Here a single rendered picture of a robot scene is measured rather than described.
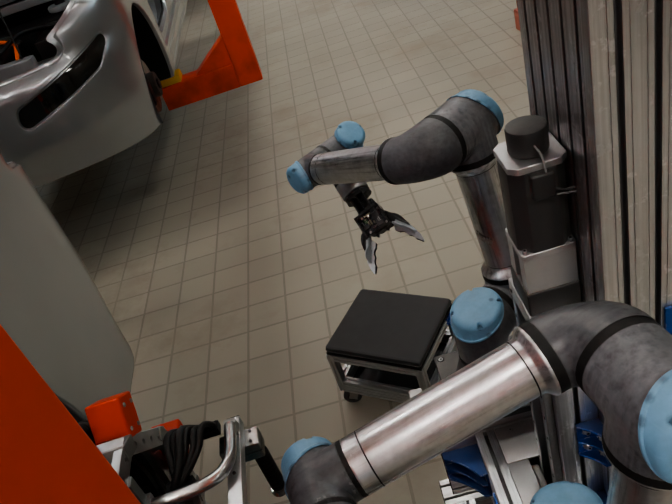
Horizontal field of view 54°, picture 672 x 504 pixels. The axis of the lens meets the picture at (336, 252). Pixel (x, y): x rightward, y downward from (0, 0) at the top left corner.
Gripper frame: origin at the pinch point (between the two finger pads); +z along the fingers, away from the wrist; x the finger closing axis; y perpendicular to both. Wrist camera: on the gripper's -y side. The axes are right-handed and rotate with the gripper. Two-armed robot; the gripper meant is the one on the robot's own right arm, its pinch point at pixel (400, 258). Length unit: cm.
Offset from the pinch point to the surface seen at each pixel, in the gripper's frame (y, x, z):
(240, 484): 40, -47, 28
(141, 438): 41, -62, 9
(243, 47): -216, -34, -223
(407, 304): -89, -17, -3
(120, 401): 47, -58, 1
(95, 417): 48, -64, 2
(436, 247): -169, 0, -30
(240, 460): 36, -46, 24
